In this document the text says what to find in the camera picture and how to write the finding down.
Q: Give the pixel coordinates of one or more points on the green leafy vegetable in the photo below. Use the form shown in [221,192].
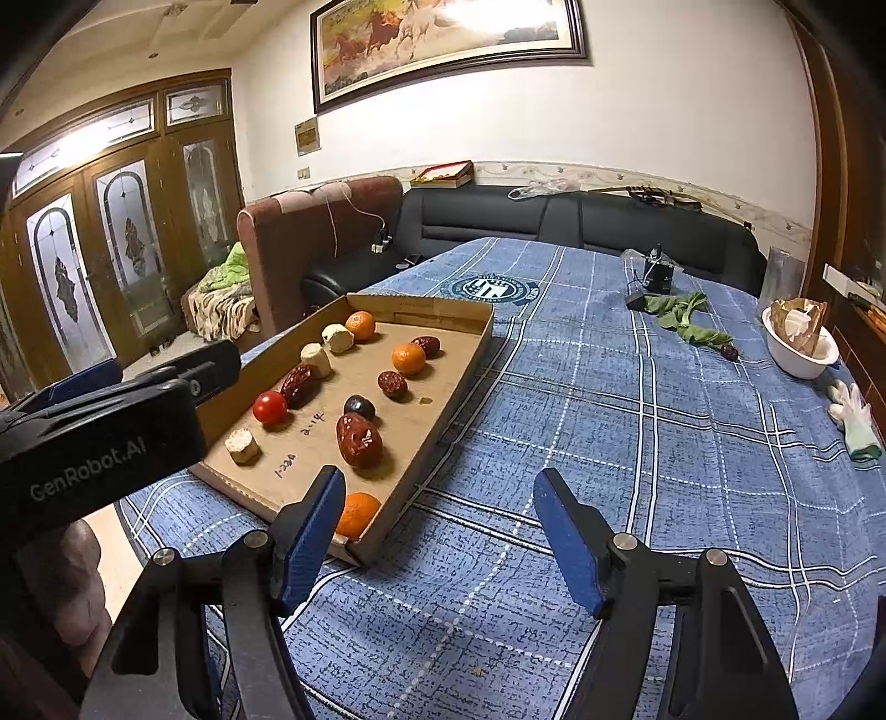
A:
[685,315]

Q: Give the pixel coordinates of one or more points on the wooden cabinet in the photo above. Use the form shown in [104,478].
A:
[858,208]

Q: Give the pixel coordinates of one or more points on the pile of cloths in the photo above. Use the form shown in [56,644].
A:
[221,291]

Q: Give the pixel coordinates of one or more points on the brown armchair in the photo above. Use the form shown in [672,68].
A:
[318,235]

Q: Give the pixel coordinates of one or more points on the small framed picture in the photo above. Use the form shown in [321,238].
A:
[306,135]

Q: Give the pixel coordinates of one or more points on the wooden glass doors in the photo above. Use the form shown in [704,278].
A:
[118,228]

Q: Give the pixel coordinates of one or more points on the black charger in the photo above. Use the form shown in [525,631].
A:
[635,301]

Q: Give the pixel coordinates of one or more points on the large red date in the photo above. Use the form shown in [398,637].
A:
[358,439]

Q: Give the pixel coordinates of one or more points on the white glove with green cuff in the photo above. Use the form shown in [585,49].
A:
[855,415]

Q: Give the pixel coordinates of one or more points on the beige crumbly cake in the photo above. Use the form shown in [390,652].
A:
[316,360]
[242,445]
[337,338]

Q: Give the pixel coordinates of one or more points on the cardboard tray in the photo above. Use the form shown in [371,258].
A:
[332,415]

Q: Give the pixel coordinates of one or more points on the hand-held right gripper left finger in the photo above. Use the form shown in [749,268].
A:
[308,540]

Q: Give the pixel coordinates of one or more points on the red tomato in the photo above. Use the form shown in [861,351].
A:
[270,407]

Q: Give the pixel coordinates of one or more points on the small dark date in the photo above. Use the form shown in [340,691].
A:
[728,352]

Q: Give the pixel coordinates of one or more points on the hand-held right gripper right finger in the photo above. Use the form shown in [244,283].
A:
[564,533]

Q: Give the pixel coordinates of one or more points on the orange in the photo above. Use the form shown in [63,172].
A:
[356,516]
[360,325]
[408,358]

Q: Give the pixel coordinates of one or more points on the crumpled plastic bag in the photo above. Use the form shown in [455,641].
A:
[547,187]

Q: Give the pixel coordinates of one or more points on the black sofa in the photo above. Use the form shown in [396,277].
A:
[554,221]

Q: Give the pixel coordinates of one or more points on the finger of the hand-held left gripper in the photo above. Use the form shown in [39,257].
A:
[214,367]
[83,379]

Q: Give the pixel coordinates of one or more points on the blue plaid blanket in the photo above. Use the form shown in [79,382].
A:
[623,450]

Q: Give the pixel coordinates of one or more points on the red flat box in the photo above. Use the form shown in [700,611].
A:
[443,173]

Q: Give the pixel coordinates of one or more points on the white bowl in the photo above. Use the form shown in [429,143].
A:
[799,356]

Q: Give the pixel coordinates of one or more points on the crumpled brown wrappers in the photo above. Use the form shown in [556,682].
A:
[799,318]

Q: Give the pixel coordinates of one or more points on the black device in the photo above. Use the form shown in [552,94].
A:
[657,275]

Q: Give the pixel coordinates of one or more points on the framed horse painting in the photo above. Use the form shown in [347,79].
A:
[450,48]

